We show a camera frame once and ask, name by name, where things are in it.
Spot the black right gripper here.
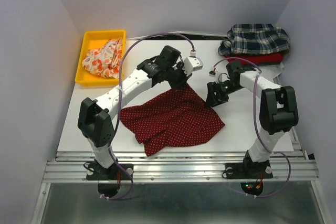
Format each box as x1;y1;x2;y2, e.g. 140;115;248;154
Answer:
204;80;244;108

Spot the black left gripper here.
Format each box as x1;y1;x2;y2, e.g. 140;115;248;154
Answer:
165;61;192;91

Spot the dark red polka dot skirt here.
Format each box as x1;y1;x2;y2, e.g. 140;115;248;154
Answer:
121;85;225;156

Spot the navy white plaid skirt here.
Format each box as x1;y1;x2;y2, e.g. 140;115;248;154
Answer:
218;24;290;56

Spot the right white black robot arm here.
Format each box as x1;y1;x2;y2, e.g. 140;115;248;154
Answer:
206;57;299;179

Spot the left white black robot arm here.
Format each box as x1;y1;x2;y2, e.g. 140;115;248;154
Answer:
78;46;203;180

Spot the white blue patterned skirt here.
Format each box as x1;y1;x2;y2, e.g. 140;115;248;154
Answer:
260;62;284;81

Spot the folded red skirt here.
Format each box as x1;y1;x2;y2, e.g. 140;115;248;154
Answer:
224;52;284;66

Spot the orange floral white skirt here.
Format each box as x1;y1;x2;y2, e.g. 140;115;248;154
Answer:
81;38;123;79

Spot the yellow plastic bin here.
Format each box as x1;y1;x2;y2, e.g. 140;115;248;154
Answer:
75;30;126;86

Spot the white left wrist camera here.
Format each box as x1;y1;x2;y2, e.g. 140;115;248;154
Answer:
183;56;203;76

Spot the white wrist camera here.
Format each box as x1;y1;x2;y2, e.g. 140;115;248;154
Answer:
183;56;203;76
209;67;227;83

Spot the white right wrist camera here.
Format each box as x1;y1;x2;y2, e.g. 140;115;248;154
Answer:
209;67;227;83

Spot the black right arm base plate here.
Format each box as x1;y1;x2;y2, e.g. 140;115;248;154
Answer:
223;162;273;180

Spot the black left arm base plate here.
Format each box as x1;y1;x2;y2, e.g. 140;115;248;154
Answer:
83;161;133;181

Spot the aluminium table frame rail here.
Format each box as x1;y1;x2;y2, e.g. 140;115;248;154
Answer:
41;77;320;183

